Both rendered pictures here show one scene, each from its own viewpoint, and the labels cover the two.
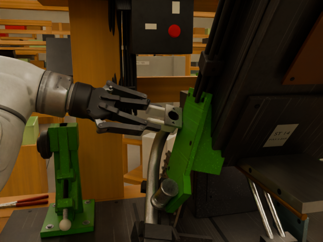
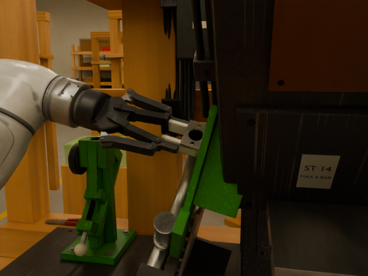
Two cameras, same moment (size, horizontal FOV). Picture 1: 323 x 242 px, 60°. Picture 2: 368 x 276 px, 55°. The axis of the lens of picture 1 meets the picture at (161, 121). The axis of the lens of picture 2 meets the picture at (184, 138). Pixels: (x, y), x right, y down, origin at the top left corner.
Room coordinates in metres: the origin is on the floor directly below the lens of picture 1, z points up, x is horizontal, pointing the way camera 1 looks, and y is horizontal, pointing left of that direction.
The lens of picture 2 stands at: (0.05, -0.25, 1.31)
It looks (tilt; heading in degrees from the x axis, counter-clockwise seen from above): 10 degrees down; 23
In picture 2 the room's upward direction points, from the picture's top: straight up
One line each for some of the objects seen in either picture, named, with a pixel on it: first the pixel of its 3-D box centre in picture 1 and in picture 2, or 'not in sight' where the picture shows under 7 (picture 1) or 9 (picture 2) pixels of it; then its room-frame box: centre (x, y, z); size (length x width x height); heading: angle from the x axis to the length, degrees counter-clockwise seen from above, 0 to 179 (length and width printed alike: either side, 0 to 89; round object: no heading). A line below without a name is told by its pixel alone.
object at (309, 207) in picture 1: (272, 162); (322, 212); (0.58, -0.24, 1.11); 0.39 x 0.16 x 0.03; 12
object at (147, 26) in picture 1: (158, 27); (218, 26); (0.84, 0.01, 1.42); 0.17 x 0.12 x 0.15; 102
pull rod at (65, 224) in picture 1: (65, 216); (83, 240); (0.62, 0.24, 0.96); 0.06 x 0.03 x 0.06; 12
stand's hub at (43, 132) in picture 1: (44, 144); (77, 158); (0.69, 0.30, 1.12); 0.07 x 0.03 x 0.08; 12
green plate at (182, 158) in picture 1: (200, 137); (220, 164); (0.59, -0.09, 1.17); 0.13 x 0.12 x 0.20; 102
